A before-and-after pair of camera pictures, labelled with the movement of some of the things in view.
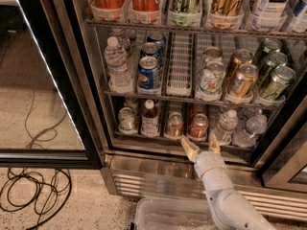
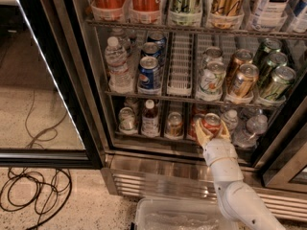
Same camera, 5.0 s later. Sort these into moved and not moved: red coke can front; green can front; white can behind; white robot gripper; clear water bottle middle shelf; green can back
Moved: white robot gripper; red coke can front
Not moved: green can front; green can back; white can behind; clear water bottle middle shelf
